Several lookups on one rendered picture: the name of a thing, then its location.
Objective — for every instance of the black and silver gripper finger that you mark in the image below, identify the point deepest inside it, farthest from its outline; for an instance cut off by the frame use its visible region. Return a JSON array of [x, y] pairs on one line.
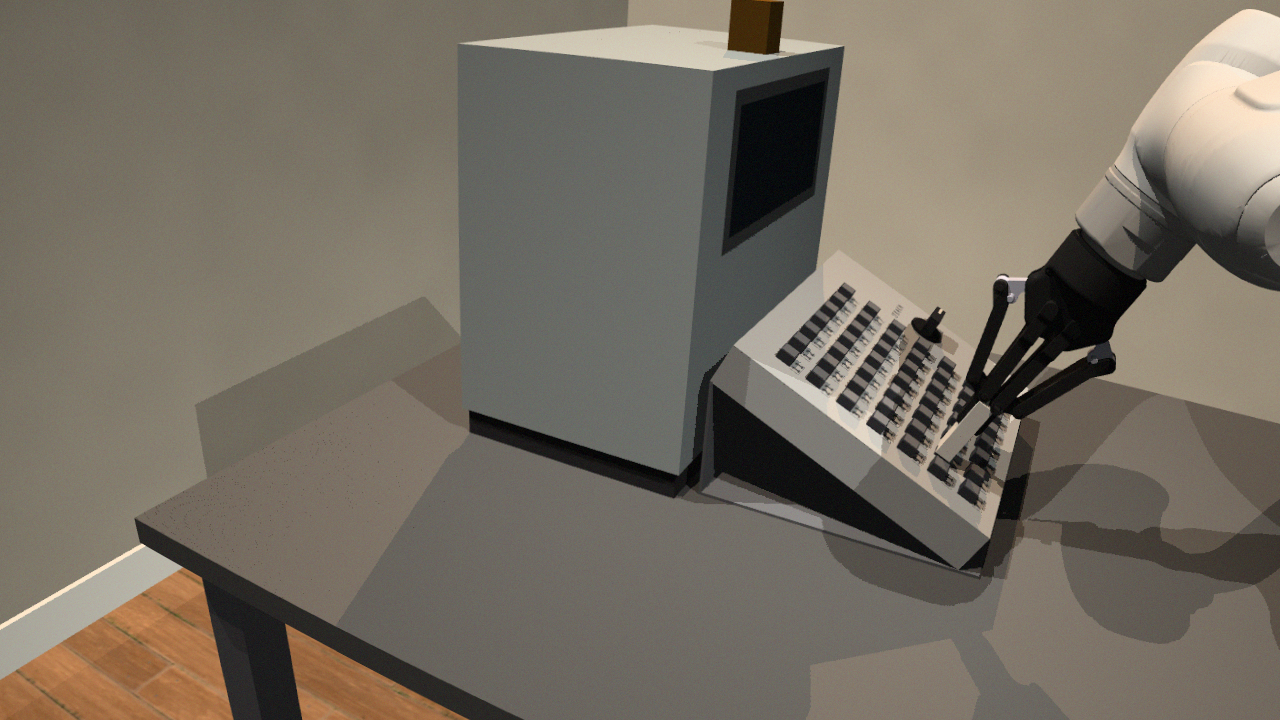
[[1099, 361], [1005, 291]]

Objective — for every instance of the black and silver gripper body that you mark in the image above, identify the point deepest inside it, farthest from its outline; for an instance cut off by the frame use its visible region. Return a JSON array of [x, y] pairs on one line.
[[1076, 270]]

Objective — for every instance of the grey machine cabinet with sloped keypad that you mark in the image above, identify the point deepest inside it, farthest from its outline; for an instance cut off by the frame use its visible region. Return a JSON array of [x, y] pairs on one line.
[[632, 202]]

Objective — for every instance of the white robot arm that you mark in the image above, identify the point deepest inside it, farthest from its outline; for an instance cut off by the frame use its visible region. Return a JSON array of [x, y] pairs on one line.
[[1219, 151]]

